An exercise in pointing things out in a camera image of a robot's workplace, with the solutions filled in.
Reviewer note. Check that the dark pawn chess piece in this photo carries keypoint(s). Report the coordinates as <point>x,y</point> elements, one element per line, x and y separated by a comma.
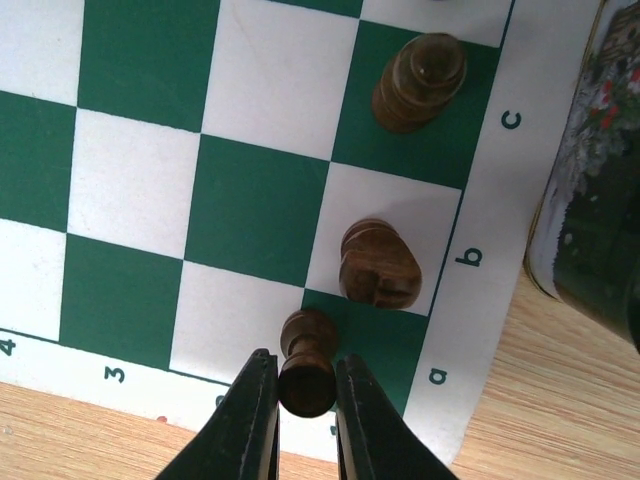
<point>307,385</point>

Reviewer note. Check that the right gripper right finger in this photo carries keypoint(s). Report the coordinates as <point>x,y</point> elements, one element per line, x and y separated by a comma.
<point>373,441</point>

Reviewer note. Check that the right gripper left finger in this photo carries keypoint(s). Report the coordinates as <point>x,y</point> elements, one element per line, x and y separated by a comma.
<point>241,439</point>

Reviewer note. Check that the dark bishop chess piece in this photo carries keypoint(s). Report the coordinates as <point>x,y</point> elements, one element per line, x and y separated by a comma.
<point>419,82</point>

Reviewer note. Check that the green white chess board mat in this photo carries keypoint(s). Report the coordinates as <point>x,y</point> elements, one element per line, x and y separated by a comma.
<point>177,178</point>

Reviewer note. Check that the gold metal tin tray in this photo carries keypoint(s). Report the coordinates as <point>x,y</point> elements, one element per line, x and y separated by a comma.
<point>583,246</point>

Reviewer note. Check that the dark knight chess piece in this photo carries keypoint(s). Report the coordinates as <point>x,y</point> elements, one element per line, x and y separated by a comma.
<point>377,267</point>

